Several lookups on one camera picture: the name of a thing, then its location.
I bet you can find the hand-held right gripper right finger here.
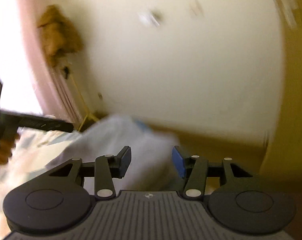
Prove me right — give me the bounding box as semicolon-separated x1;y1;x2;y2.
172;145;252;200

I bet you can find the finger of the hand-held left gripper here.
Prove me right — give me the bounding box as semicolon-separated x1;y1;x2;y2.
6;111;74;133

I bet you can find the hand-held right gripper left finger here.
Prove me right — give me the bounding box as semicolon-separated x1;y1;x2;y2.
48;145;132;200

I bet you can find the grey garment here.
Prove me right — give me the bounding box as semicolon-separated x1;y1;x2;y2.
45;115;180;192

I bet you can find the person's left hand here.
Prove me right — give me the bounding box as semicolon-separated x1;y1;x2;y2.
0;132;20;166

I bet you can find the checkered bear print quilt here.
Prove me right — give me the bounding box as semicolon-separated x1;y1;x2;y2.
0;127;96;233

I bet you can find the pink curtain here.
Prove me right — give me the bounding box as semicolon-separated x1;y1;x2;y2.
15;0;91;128

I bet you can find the brown plush toy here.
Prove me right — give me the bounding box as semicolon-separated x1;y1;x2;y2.
37;4;83;67

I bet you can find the tan wooden cabinet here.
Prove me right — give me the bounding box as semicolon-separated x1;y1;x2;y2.
259;0;302;178

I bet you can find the yellow cord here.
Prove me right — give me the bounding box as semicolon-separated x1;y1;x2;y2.
70;76;103;132

